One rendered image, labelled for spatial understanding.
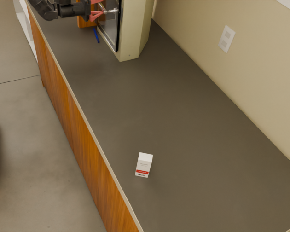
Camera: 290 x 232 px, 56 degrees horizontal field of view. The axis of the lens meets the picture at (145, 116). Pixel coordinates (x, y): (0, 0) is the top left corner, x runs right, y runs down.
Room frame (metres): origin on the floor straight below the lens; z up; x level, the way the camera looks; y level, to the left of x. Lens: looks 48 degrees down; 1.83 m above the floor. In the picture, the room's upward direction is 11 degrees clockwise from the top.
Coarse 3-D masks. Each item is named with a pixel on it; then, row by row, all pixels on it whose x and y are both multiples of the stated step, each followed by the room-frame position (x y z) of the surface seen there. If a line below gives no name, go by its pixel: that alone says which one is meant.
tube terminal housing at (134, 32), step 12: (132, 0) 1.18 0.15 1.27; (144, 0) 1.22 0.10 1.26; (132, 12) 1.18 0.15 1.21; (144, 12) 1.22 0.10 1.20; (120, 24) 1.17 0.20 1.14; (132, 24) 1.19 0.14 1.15; (144, 24) 1.26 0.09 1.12; (120, 36) 1.17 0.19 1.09; (132, 36) 1.19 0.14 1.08; (144, 36) 1.30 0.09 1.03; (120, 48) 1.16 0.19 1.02; (132, 48) 1.20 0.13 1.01; (120, 60) 1.16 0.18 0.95
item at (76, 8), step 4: (80, 0) 1.18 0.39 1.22; (84, 0) 1.13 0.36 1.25; (72, 4) 1.12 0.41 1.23; (76, 4) 1.13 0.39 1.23; (80, 4) 1.14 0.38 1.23; (84, 4) 1.13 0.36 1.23; (72, 8) 1.10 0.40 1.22; (76, 8) 1.11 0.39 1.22; (80, 8) 1.12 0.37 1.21; (84, 8) 1.13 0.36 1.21; (76, 12) 1.11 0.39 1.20; (80, 12) 1.12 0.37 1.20; (84, 12) 1.13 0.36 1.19; (72, 16) 1.10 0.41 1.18; (84, 16) 1.14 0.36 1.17; (84, 20) 1.14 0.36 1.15
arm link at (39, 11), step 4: (28, 0) 1.02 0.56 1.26; (32, 0) 1.03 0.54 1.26; (36, 0) 1.03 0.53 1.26; (40, 0) 1.04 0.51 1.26; (44, 0) 1.05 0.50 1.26; (48, 0) 1.10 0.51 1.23; (32, 4) 1.02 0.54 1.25; (36, 4) 1.03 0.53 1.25; (40, 4) 1.03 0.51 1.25; (44, 4) 1.04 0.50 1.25; (48, 4) 1.08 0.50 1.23; (36, 8) 1.02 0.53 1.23; (40, 8) 1.03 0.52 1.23; (44, 8) 1.04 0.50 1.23; (48, 8) 1.05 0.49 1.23; (52, 8) 1.07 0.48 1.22; (40, 12) 1.03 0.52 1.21; (44, 12) 1.04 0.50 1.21; (44, 16) 1.03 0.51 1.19; (48, 20) 1.04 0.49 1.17
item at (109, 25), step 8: (104, 0) 1.29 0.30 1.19; (112, 0) 1.21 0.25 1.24; (120, 0) 1.15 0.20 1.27; (112, 8) 1.20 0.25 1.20; (104, 16) 1.28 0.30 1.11; (112, 16) 1.20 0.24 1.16; (104, 24) 1.28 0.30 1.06; (112, 24) 1.20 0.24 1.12; (104, 32) 1.28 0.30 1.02; (112, 32) 1.19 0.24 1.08; (112, 40) 1.19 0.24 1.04; (112, 48) 1.18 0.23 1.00
